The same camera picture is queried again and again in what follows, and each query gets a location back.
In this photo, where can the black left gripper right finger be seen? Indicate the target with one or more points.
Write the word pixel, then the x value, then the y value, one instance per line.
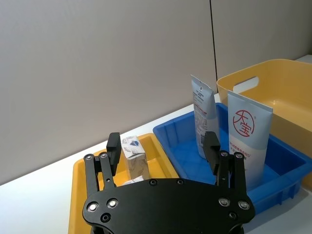
pixel 212 152

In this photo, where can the blue plastic bin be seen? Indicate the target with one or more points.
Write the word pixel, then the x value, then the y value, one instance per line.
pixel 275 165

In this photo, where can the small printed carton box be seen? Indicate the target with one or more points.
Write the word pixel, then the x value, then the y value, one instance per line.
pixel 136 161

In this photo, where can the pale blue tube, red emblem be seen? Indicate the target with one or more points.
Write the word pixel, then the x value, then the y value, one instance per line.
pixel 253 141

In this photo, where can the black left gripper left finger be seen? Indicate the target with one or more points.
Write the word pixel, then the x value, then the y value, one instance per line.
pixel 111 156

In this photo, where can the shallow yellow plastic tray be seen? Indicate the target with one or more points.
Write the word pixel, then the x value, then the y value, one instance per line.
pixel 78 195

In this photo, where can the small white packet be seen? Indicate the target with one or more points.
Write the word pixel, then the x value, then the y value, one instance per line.
pixel 132 181

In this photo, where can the pale blue tube, small print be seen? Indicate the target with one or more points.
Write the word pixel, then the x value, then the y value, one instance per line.
pixel 203 107

